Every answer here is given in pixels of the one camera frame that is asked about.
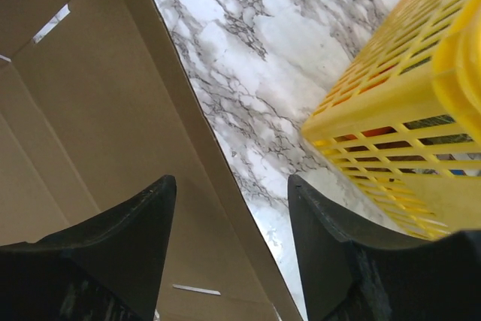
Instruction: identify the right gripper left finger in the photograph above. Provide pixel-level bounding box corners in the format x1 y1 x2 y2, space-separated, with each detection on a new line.
1 175 177 320

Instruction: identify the brown cardboard box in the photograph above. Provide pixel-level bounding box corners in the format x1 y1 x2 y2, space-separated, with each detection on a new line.
1 0 301 320

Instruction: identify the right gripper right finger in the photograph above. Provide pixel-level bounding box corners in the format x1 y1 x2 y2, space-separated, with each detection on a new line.
288 174 480 320

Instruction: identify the yellow plastic basket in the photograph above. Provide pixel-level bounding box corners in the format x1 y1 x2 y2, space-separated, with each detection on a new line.
301 0 480 239

